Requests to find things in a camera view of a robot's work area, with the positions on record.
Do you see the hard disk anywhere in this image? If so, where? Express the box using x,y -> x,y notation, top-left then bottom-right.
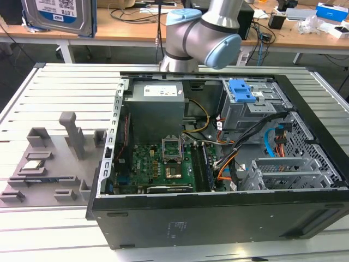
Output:
21,0 -> 98,38

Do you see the grey metal disk bay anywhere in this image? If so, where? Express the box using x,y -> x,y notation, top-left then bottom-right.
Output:
239,156 -> 345,191

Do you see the metal socket cover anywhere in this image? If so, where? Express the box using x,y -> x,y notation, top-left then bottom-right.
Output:
161,135 -> 184,165

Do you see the grey power supply unit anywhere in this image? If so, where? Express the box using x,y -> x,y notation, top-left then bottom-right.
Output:
123,81 -> 190,138

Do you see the CPU socket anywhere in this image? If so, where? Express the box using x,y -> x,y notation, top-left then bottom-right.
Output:
164,163 -> 186,180

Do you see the black RAM slot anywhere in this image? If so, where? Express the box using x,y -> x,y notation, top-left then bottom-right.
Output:
190,142 -> 210,191

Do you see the green motherboard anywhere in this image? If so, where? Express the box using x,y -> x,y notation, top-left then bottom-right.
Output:
131,141 -> 227,192

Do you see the RAM stick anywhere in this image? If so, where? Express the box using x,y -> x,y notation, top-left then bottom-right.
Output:
24,177 -> 59,184
201,142 -> 216,189

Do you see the black graphics card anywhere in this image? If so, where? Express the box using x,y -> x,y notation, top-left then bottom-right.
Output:
146,185 -> 193,195

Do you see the grey metal drive cage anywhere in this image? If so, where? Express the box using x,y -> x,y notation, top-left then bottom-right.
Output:
220,79 -> 294,132

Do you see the blue drive bay latch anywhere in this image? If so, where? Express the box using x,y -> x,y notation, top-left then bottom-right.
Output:
228,78 -> 257,104

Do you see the black PC case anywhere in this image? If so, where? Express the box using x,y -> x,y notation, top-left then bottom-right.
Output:
85,71 -> 349,250

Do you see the white power strip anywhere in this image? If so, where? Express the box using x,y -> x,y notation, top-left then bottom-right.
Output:
237,51 -> 250,67

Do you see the wooden desk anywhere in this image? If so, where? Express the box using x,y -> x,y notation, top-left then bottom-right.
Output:
0,0 -> 349,65

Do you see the grey parts rack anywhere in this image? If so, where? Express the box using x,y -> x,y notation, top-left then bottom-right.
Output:
0,111 -> 110,210

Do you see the silver CPU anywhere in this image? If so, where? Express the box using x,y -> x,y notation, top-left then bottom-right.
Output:
22,160 -> 45,171

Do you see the small black box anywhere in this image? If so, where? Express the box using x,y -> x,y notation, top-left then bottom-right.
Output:
267,14 -> 287,31

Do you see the flat grey box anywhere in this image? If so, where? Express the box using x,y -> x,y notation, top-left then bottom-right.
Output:
284,7 -> 318,21

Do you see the clear plastic bag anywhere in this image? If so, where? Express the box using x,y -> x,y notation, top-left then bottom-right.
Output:
295,14 -> 332,35

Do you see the white open box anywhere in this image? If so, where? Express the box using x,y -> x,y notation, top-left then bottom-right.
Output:
328,22 -> 349,40

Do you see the blue cardboard box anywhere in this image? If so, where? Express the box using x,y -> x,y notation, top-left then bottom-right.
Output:
315,2 -> 349,23

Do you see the yellow wire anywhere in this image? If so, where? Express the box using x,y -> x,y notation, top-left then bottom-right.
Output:
182,98 -> 212,135

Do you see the black cable bundle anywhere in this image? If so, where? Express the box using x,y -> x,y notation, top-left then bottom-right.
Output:
228,110 -> 291,189

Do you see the blue wire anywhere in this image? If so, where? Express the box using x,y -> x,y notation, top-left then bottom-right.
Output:
263,126 -> 282,159

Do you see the orange wire with black plug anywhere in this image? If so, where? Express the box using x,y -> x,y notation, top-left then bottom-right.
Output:
273,122 -> 287,158

